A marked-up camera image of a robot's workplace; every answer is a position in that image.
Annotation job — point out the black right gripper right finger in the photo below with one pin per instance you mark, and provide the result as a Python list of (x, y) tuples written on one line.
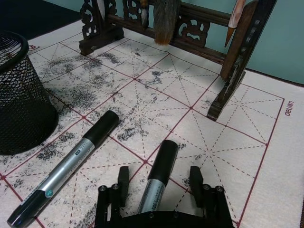
[(196, 187)]

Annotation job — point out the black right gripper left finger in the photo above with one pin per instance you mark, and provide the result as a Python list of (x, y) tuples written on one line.
[(123, 187)]

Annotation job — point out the black and silver marker pen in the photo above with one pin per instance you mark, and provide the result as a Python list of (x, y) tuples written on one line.
[(71, 161), (164, 164)]

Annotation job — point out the white gridded calligraphy mat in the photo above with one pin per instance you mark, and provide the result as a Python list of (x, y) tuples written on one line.
[(213, 147)]

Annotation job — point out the carved dark wooden brush rack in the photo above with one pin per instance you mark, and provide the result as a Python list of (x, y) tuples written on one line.
[(235, 78)]

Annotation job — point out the black mesh pen cup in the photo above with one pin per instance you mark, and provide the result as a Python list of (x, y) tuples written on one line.
[(21, 107)]

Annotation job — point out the large bushy brown brush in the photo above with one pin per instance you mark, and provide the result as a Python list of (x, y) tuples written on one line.
[(165, 21)]

